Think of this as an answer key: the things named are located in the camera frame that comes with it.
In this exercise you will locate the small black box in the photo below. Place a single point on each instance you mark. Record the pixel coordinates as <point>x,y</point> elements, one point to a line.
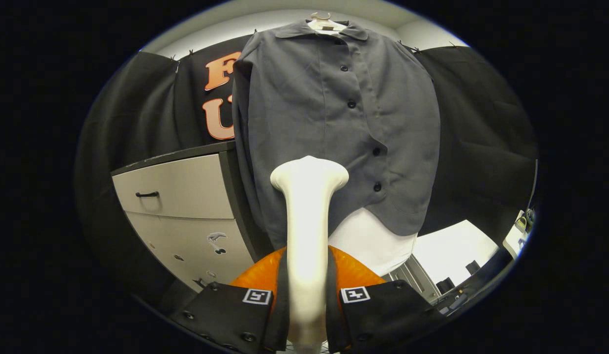
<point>474,267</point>
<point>445,285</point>

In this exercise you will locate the black backdrop cloth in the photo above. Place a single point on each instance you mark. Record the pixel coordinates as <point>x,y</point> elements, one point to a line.
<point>481,137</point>

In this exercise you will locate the small white side table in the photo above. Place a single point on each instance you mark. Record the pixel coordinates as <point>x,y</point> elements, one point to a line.
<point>514,241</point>

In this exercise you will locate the white mannequin torso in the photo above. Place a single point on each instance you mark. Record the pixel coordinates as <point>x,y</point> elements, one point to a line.
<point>373,241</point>

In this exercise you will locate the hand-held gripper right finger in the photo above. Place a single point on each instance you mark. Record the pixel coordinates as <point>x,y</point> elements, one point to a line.
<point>388,312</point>

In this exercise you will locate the dark grey button shirt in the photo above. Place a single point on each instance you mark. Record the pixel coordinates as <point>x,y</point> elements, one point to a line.
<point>304,98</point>

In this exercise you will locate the grey drawer cabinet dark top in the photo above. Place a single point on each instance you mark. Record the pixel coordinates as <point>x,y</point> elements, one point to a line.
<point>186,187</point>

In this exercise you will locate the small green round object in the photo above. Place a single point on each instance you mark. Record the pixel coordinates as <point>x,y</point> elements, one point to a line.
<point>521,223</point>

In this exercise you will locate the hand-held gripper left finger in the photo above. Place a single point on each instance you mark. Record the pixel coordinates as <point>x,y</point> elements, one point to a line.
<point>230,314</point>

